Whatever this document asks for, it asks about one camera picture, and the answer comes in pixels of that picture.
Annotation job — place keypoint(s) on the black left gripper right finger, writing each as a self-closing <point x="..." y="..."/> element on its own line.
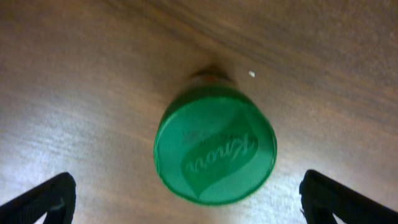
<point x="323" y="199"/>

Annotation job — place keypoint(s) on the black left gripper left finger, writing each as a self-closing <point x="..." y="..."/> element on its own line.
<point x="54" y="198"/>

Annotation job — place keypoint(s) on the green lid jar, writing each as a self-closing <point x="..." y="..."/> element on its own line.
<point x="213" y="145"/>

